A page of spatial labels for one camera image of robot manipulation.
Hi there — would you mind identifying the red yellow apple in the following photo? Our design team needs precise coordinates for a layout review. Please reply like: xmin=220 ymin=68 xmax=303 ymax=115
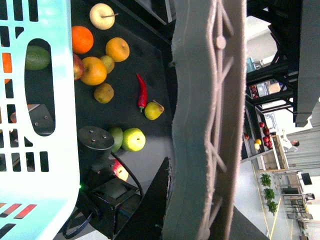
xmin=72 ymin=53 xmax=85 ymax=81

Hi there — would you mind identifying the light teal plastic basket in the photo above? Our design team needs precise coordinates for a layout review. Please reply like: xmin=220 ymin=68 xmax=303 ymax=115
xmin=0 ymin=0 xmax=80 ymax=240

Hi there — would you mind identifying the green lime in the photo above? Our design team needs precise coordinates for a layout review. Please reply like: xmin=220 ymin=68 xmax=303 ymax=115
xmin=25 ymin=45 xmax=51 ymax=71

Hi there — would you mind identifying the brown kiwi upper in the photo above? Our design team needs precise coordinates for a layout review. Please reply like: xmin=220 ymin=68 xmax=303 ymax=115
xmin=100 ymin=55 xmax=115 ymax=74

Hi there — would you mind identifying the yellow pear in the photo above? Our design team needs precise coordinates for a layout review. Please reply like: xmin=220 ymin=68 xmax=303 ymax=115
xmin=144 ymin=100 xmax=165 ymax=121

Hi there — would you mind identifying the green avocado front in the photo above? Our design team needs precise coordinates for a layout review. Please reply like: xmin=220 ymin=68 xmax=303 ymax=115
xmin=108 ymin=127 xmax=123 ymax=153

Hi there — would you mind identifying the red chili pepper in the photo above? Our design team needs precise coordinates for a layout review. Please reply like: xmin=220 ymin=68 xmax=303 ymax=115
xmin=136 ymin=73 xmax=148 ymax=113

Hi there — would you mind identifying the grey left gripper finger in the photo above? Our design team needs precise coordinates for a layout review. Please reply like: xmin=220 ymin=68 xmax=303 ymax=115
xmin=162 ymin=0 xmax=247 ymax=240

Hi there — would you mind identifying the red apple front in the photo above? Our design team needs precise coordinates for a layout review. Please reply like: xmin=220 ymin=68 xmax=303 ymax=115
xmin=112 ymin=159 xmax=129 ymax=182

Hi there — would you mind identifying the brown kiwi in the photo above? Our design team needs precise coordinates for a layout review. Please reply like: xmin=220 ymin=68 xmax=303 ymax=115
xmin=100 ymin=55 xmax=115 ymax=74
xmin=94 ymin=83 xmax=114 ymax=104

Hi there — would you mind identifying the brown kiwi lower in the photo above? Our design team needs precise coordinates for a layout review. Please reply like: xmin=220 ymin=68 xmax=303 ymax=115
xmin=94 ymin=83 xmax=114 ymax=104

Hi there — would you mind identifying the small orange tangerine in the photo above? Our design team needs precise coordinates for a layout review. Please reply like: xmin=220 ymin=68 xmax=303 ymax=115
xmin=71 ymin=25 xmax=94 ymax=54

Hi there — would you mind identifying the white pear with stem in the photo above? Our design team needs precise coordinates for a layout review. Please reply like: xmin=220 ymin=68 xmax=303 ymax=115
xmin=89 ymin=3 xmax=119 ymax=30

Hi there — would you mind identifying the green apple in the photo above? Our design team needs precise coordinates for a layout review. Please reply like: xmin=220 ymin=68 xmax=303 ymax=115
xmin=121 ymin=128 xmax=146 ymax=152

